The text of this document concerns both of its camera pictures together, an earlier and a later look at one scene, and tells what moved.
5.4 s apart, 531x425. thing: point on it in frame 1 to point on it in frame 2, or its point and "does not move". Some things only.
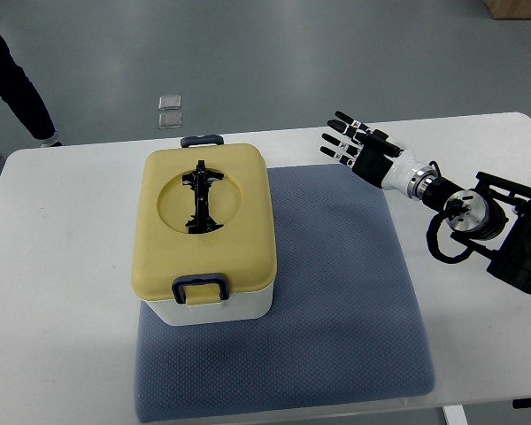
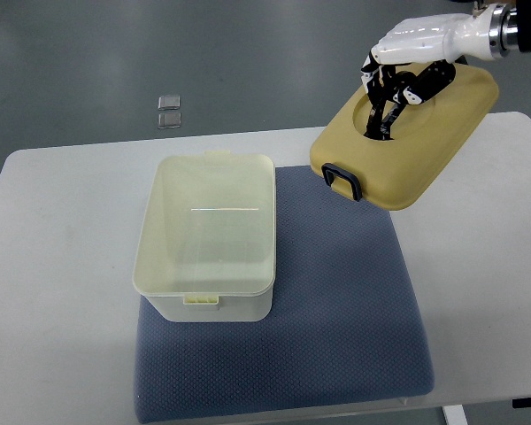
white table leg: x=455 y=415 does not move
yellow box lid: x=203 y=209 to x=401 y=173
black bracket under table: x=530 y=402 does not move
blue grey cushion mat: x=347 y=324 does not move
